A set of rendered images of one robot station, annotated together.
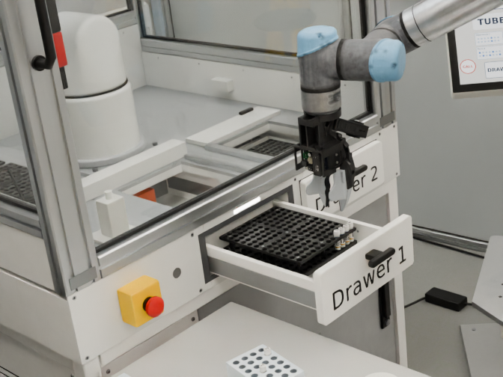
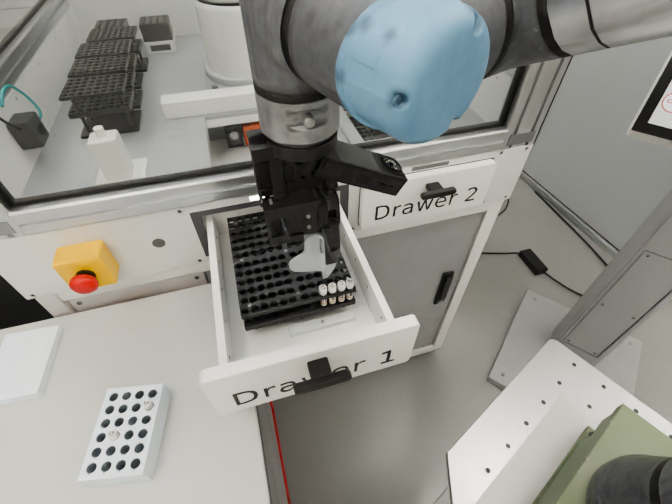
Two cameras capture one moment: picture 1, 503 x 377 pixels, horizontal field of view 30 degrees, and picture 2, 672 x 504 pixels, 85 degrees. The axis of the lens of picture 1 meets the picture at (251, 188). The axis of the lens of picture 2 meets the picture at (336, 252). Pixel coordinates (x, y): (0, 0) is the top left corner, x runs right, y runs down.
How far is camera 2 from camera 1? 149 cm
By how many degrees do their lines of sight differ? 33
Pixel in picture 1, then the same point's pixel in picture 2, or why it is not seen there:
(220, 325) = (196, 305)
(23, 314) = not seen: hidden behind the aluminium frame
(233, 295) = not seen: hidden behind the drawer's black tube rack
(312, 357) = (210, 424)
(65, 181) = not seen: outside the picture
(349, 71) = (304, 69)
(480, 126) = (648, 146)
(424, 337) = (497, 283)
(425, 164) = (583, 155)
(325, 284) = (213, 390)
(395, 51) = (419, 49)
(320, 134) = (276, 177)
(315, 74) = (255, 50)
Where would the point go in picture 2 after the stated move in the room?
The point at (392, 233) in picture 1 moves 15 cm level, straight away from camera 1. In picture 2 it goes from (373, 341) to (426, 271)
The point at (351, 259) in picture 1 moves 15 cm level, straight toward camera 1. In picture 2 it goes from (275, 367) to (180, 482)
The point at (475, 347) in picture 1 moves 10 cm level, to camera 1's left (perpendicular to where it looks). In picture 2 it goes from (525, 314) to (501, 305)
